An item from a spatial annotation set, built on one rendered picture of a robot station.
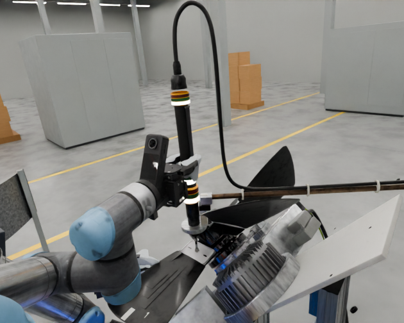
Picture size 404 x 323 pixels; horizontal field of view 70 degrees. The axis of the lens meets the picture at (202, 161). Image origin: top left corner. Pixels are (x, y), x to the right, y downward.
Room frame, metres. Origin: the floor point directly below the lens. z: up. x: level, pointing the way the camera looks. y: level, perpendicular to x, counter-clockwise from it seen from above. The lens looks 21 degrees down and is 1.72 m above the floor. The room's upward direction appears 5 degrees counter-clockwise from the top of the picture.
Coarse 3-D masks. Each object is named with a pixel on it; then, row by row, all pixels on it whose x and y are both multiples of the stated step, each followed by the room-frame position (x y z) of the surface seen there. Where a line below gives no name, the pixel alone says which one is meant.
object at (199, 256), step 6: (192, 240) 0.73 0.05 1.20; (186, 246) 0.71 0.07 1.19; (192, 246) 0.71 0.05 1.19; (198, 246) 0.71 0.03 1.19; (204, 246) 0.70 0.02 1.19; (186, 252) 0.69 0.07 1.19; (192, 252) 0.69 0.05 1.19; (198, 252) 0.68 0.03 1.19; (204, 252) 0.68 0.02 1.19; (210, 252) 0.68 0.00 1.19; (198, 258) 0.66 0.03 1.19; (204, 258) 0.66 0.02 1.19; (204, 264) 0.64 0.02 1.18
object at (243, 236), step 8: (208, 224) 0.73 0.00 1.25; (208, 232) 0.72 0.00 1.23; (216, 232) 0.72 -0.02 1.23; (200, 240) 0.72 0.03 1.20; (208, 240) 0.71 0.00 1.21; (216, 240) 0.71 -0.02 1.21; (224, 240) 0.72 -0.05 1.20; (232, 240) 0.72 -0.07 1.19; (240, 240) 0.70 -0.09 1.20; (216, 248) 0.71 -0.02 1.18; (224, 248) 0.70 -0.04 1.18; (232, 248) 0.68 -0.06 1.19; (216, 256) 0.68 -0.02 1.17; (224, 256) 0.67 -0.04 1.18; (208, 264) 0.70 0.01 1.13; (216, 264) 0.67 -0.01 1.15
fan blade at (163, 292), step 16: (176, 256) 0.67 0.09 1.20; (144, 272) 0.64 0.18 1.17; (160, 272) 0.62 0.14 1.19; (176, 272) 0.61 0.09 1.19; (192, 272) 0.61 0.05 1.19; (144, 288) 0.58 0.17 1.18; (160, 288) 0.57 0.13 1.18; (176, 288) 0.56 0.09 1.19; (128, 304) 0.54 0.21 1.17; (144, 304) 0.52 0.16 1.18; (160, 304) 0.52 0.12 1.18; (176, 304) 0.51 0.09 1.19; (128, 320) 0.49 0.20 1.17; (144, 320) 0.48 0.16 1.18; (160, 320) 0.47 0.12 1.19
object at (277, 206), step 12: (240, 204) 0.52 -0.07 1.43; (252, 204) 0.54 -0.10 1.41; (264, 204) 0.55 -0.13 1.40; (276, 204) 0.56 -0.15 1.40; (288, 204) 0.56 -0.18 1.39; (216, 216) 0.61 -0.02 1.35; (228, 216) 0.62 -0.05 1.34; (240, 216) 0.62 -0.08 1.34; (252, 216) 0.61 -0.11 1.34; (264, 216) 0.61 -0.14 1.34
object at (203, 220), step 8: (208, 192) 0.69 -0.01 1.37; (200, 200) 0.70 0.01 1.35; (208, 200) 0.67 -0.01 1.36; (200, 208) 0.66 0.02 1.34; (208, 208) 0.66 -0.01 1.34; (200, 216) 0.67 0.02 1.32; (184, 224) 0.68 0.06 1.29; (200, 224) 0.68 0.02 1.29; (184, 232) 0.66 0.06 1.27; (192, 232) 0.65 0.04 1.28; (200, 232) 0.65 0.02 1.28
